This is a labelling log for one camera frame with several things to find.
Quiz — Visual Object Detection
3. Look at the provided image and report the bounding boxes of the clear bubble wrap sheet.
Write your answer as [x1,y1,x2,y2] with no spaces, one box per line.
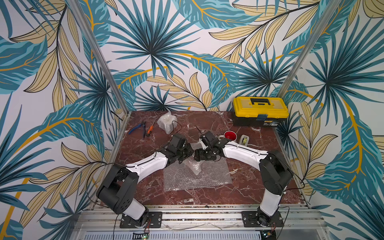
[164,156,232,192]
[157,112,178,135]

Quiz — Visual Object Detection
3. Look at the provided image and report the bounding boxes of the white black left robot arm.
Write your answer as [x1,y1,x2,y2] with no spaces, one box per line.
[96,134,194,227]

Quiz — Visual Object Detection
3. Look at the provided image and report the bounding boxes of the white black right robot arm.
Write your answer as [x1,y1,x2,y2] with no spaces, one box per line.
[194,132,293,227]

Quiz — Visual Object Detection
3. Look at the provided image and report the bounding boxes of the white mug red inside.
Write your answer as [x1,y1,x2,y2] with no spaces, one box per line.
[219,131,238,141]

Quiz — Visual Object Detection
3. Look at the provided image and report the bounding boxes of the yellow black plastic toolbox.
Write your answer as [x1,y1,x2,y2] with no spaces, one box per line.
[233,97,289,128]

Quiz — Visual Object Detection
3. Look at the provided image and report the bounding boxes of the orange handled screwdriver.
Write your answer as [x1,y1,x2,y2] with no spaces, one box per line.
[146,119,156,137]

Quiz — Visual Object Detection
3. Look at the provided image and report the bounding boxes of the blue handled pliers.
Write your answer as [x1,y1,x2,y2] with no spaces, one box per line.
[128,121,146,135]

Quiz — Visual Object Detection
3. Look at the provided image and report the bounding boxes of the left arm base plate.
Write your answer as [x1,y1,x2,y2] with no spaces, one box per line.
[120,212,163,229]

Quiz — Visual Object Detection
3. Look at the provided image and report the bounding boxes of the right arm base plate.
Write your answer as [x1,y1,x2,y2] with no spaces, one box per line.
[241,211,284,228]

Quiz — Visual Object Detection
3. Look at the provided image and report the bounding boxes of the aluminium front frame rail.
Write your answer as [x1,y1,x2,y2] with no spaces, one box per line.
[70,205,331,240]

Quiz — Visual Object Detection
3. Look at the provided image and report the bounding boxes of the left aluminium corner post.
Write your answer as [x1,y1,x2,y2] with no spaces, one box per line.
[68,0,130,116]

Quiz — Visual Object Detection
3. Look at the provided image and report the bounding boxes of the aluminium corner post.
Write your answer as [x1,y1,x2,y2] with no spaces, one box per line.
[68,0,130,116]
[277,1,342,98]

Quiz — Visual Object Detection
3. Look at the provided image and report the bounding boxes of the right aluminium corner post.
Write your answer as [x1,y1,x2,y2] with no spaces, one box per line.
[277,1,342,98]

